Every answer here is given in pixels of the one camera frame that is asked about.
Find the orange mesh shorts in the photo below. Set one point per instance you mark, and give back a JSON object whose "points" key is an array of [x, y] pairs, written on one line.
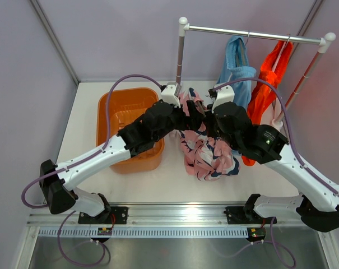
{"points": [[262, 95]]}

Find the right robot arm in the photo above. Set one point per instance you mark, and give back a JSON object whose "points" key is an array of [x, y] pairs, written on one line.
{"points": [[316, 205]]}

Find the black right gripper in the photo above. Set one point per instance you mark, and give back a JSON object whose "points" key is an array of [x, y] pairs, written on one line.
{"points": [[209, 124]]}

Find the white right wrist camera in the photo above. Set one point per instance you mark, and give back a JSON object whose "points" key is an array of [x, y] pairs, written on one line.
{"points": [[219, 95]]}

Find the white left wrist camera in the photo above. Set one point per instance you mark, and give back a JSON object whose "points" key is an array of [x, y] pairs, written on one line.
{"points": [[170, 94]]}

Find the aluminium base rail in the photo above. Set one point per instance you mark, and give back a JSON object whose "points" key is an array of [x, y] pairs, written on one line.
{"points": [[153, 215]]}

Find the white slotted cable duct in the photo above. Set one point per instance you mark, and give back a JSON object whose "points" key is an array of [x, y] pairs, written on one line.
{"points": [[155, 232]]}

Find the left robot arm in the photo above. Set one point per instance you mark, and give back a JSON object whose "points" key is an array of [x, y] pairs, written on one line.
{"points": [[59, 182]]}

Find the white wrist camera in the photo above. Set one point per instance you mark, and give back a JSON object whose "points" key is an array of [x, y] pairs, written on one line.
{"points": [[170, 94], [219, 95]]}

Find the grey hanger of pink shorts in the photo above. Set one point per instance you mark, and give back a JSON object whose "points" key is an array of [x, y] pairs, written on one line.
{"points": [[204, 105]]}

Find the pink navy patterned shorts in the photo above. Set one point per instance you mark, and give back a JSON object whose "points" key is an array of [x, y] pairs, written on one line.
{"points": [[207, 158]]}

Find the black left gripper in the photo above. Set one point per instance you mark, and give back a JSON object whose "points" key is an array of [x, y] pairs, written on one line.
{"points": [[192, 121]]}

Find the orange plastic tub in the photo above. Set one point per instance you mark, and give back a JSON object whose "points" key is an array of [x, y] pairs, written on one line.
{"points": [[119, 109]]}

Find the light blue mesh shorts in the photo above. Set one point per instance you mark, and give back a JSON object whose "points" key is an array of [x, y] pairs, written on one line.
{"points": [[229, 72]]}

